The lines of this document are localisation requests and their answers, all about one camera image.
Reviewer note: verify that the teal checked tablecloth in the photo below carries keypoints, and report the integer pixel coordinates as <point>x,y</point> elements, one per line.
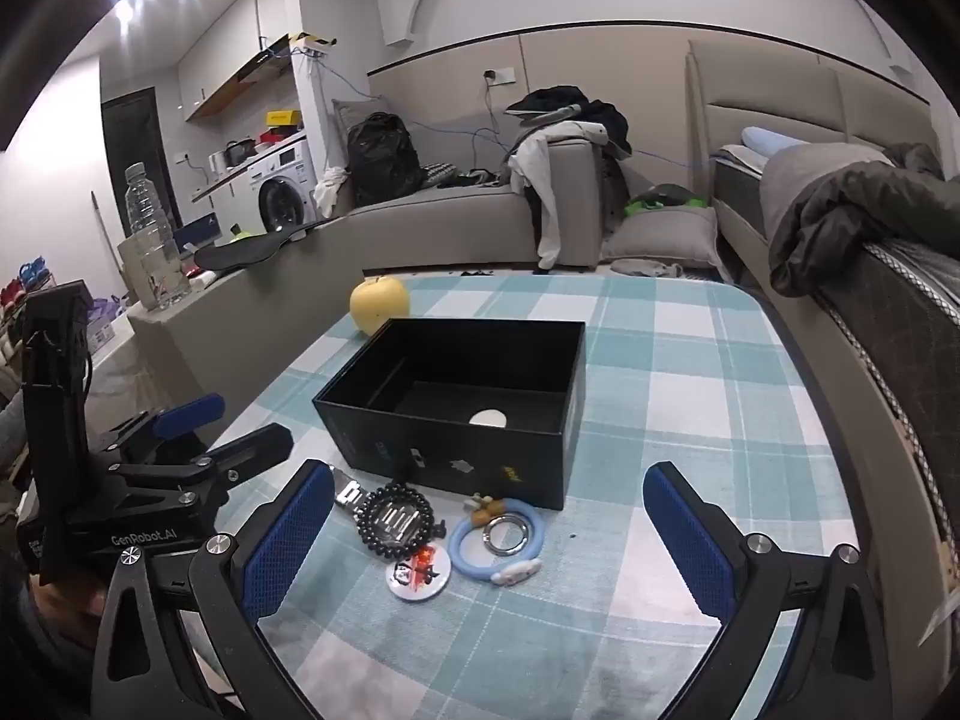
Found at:
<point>675,360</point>

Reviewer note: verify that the grey sofa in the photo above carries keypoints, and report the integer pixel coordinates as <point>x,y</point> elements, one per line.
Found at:
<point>450,225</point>

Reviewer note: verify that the dark clothes pile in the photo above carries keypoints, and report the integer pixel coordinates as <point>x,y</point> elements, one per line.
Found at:
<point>592,116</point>

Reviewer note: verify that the silver metal watch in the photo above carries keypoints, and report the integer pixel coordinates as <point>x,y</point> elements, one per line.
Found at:
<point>347,496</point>

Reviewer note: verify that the wall socket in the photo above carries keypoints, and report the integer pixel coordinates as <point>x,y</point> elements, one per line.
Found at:
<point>501,75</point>

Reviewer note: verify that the yellow box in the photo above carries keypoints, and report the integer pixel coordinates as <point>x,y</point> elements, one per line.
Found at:
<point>283,118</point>

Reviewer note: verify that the black door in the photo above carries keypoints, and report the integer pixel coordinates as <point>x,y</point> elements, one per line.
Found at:
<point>135,157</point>

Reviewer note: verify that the green item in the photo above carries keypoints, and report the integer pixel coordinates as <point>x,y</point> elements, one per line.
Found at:
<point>645,202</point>

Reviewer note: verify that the dark olive blanket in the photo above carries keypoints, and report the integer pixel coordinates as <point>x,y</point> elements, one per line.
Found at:
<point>847,202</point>

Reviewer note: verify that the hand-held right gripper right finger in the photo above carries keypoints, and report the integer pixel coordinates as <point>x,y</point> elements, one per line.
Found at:
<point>686,540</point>

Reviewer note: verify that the light blue pillow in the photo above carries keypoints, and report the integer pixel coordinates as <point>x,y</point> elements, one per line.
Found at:
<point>772,141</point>

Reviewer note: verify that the beige upholstered bed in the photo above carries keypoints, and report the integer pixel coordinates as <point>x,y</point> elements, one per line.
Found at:
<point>900,330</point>

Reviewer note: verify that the grey floor cushion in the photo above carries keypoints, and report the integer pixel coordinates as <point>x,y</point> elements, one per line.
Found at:
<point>660,236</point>

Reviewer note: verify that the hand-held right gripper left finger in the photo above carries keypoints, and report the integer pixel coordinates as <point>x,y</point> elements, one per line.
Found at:
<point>289,532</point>

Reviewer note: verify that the black cardboard box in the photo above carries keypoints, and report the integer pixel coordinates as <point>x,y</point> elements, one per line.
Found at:
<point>360,427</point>

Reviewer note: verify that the yellow apple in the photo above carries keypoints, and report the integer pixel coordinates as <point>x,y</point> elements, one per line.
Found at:
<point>380,305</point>

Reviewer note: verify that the black backpack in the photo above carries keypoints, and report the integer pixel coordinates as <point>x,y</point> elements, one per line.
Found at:
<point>382,157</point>

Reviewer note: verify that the clear plastic water bottle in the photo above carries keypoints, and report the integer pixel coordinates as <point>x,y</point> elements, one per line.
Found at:
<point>148,225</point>

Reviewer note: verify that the round printed badge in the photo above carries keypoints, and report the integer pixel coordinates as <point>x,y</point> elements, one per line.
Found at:
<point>418,576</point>

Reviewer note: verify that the white hanging cloth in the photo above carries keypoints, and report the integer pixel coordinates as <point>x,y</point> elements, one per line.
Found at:
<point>330,191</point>

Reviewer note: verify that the black flat mat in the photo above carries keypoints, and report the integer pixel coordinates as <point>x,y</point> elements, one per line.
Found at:
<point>240,249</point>

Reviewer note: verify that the purple item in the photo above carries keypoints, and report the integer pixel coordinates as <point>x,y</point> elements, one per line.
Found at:
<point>105,309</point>

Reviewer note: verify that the white wall cabinets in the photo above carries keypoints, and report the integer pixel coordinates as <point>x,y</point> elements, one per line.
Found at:
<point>225,45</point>

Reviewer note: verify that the white washing machine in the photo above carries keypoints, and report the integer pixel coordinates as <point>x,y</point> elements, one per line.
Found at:
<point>285,187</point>

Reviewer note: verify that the white garment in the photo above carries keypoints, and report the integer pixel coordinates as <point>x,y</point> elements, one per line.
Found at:
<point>551,202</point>

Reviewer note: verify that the person's left hand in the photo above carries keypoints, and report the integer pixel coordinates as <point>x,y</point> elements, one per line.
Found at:
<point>64,607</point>

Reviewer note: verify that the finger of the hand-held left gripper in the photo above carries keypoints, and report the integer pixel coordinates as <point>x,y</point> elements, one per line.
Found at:
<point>187,411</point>
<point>255,442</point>

